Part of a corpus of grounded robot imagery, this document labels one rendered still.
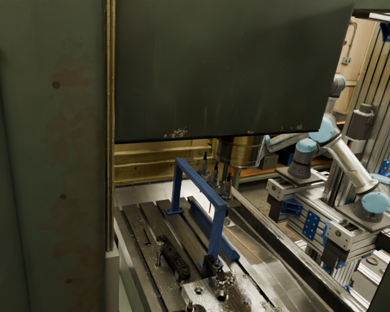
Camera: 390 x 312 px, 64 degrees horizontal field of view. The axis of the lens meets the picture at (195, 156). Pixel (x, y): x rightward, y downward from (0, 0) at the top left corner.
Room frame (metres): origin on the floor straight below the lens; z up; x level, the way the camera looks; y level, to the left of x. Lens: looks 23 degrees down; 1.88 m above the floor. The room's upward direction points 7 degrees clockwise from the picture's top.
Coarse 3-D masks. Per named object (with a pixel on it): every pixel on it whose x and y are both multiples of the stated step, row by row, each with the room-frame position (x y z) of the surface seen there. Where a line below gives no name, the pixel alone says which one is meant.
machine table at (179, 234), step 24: (120, 216) 1.37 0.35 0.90; (144, 216) 1.44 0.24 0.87; (168, 216) 1.42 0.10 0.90; (192, 216) 1.45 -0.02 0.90; (120, 240) 1.24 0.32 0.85; (144, 240) 1.20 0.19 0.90; (192, 240) 1.24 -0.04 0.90; (144, 264) 1.08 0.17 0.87; (168, 264) 1.10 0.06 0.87; (192, 264) 1.11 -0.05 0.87; (240, 264) 1.12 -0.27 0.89; (144, 288) 0.92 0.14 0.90; (168, 288) 0.93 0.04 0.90; (264, 288) 0.99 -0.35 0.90
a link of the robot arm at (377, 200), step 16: (320, 128) 1.43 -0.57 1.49; (336, 128) 1.44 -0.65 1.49; (320, 144) 1.44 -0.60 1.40; (336, 144) 1.41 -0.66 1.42; (336, 160) 1.41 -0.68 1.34; (352, 160) 1.38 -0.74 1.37; (352, 176) 1.36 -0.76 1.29; (368, 176) 1.35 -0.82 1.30; (368, 192) 1.31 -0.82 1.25; (384, 192) 1.31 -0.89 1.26; (368, 208) 1.29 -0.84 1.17; (384, 208) 1.27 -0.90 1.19
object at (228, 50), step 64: (128, 0) 0.63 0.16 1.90; (192, 0) 0.69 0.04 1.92; (256, 0) 0.76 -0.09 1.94; (320, 0) 0.85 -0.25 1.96; (128, 64) 0.63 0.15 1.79; (192, 64) 0.70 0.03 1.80; (256, 64) 0.78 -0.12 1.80; (320, 64) 0.87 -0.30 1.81; (128, 128) 0.63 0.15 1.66; (192, 128) 0.71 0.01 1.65; (256, 128) 0.80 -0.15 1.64
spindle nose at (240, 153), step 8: (248, 136) 0.85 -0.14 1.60; (256, 136) 0.85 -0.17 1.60; (264, 136) 0.88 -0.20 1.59; (216, 144) 0.88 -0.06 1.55; (224, 144) 0.86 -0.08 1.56; (232, 144) 0.85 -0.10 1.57; (240, 144) 0.84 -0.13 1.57; (248, 144) 0.85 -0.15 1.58; (256, 144) 0.86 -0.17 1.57; (216, 152) 0.88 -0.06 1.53; (224, 152) 0.86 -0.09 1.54; (232, 152) 0.85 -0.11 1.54; (240, 152) 0.84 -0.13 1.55; (248, 152) 0.85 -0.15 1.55; (256, 152) 0.86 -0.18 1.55; (224, 160) 0.86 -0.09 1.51; (232, 160) 0.85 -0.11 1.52; (240, 160) 0.84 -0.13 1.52; (248, 160) 0.85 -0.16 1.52; (256, 160) 0.87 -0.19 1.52
